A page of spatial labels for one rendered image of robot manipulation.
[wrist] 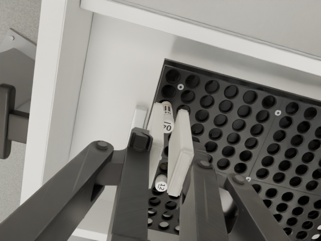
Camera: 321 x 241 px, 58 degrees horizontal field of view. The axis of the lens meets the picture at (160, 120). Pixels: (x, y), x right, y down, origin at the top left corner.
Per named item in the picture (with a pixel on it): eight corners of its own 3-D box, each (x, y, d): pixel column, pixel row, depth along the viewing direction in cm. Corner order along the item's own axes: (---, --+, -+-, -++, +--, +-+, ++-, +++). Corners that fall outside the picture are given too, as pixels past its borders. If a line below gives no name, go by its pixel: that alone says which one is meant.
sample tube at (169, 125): (161, 98, 26) (160, 116, 22) (174, 101, 26) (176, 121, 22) (157, 111, 26) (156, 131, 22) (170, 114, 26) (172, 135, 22)
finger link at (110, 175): (138, 196, 15) (80, 182, 14) (144, 149, 19) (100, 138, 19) (146, 171, 14) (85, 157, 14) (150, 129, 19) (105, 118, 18)
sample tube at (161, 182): (155, 166, 33) (153, 190, 28) (157, 156, 32) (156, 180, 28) (165, 168, 33) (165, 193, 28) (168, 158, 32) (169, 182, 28)
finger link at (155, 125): (150, 191, 16) (137, 188, 16) (154, 138, 23) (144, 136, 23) (164, 146, 15) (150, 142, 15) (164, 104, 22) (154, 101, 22)
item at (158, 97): (122, 219, 32) (121, 223, 31) (164, 64, 25) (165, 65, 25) (138, 222, 32) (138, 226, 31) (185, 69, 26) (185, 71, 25)
